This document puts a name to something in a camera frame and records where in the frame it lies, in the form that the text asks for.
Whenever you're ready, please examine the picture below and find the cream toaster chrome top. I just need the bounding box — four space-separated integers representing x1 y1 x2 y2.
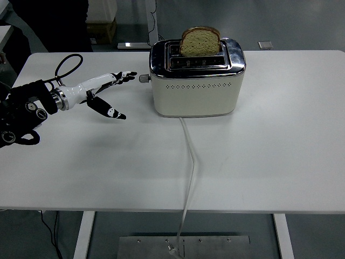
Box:
138 37 246 118

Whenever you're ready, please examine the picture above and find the white box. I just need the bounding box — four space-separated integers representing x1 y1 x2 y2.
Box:
86 0 118 23

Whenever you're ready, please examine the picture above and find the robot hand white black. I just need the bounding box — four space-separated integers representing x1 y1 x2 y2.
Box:
64 71 138 121

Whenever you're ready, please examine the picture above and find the grey metal plate with screws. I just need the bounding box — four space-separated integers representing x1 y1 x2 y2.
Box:
118 235 251 259

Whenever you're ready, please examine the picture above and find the person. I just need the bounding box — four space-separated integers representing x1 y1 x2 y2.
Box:
0 0 93 81

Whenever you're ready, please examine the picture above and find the brown cardboard box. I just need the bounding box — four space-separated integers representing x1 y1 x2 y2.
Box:
85 17 118 45

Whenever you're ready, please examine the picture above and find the brown bread slice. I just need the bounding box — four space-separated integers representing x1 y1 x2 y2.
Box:
179 26 221 57

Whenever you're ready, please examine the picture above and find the black hanging cable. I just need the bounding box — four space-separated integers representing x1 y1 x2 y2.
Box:
147 0 164 45

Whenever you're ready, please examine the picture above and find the thin black floor cable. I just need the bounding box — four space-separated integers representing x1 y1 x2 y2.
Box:
53 210 59 248
39 210 64 259

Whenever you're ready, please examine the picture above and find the white toaster power cord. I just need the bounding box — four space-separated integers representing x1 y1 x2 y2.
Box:
167 117 197 257

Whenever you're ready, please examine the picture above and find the white table leg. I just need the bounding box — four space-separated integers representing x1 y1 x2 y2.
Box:
272 213 296 259
72 211 95 259

